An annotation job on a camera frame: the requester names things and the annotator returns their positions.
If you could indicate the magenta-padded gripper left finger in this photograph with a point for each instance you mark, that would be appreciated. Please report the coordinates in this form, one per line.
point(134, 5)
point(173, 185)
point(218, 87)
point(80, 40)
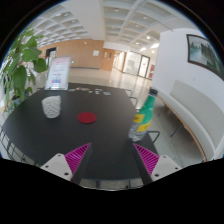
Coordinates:
point(77, 159)

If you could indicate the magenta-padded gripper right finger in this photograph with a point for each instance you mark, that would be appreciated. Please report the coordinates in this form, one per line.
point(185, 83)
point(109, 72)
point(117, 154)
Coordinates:
point(148, 159)

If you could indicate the green labelled drink bottle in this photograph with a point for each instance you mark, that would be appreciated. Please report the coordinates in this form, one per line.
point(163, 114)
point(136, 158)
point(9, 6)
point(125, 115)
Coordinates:
point(144, 116)

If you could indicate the flat round red coaster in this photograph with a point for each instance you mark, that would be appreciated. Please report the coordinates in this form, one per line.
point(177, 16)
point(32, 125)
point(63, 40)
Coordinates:
point(87, 117)

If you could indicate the white dotted mug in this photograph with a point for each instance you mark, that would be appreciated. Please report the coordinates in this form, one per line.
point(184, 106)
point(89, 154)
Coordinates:
point(51, 106)

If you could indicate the long white bench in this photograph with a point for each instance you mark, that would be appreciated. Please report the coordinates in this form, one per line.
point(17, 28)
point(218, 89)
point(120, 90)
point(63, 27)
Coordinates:
point(196, 113)

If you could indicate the small flat grey disc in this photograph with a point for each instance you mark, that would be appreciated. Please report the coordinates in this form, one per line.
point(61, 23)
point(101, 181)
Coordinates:
point(71, 90)

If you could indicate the small flat pink disc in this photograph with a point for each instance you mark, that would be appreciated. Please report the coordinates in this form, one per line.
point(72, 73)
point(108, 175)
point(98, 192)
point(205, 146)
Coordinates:
point(82, 89)

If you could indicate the clear acrylic sign stand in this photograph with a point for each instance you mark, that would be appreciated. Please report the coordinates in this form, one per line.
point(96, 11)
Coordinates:
point(58, 73)

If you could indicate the green leafy potted plant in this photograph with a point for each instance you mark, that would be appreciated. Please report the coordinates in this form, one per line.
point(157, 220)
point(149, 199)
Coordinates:
point(18, 78)

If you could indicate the dark framed landscape picture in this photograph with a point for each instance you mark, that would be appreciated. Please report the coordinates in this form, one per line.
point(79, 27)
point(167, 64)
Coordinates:
point(204, 53)

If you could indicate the ceiling lights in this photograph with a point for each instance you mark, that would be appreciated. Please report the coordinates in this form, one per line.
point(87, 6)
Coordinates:
point(147, 37)

